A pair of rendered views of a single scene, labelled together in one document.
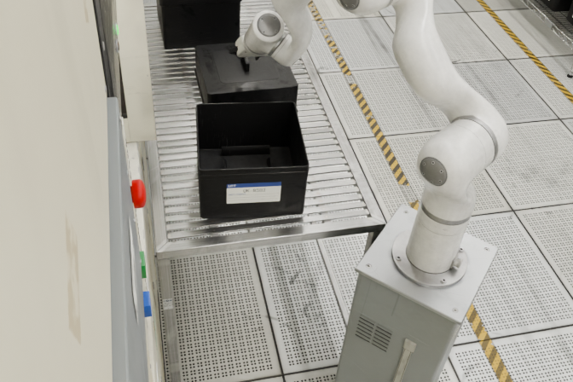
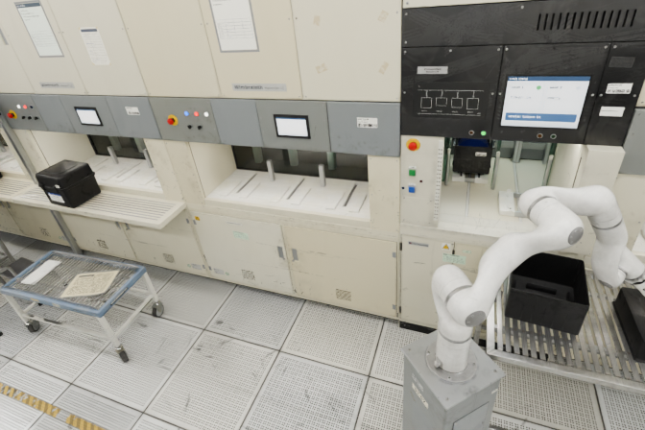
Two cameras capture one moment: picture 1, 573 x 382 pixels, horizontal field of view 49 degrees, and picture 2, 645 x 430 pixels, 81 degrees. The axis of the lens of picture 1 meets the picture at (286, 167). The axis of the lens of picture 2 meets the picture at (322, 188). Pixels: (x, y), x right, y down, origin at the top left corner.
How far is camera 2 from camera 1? 1.86 m
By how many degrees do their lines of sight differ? 94
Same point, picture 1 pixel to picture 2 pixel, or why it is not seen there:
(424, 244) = not seen: hidden behind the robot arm
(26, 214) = (311, 49)
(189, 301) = (545, 378)
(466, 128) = (459, 278)
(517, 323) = not seen: outside the picture
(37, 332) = (306, 55)
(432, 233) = not seen: hidden behind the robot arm
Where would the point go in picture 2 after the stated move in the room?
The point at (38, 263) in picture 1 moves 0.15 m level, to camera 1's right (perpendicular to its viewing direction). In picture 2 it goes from (311, 54) to (290, 61)
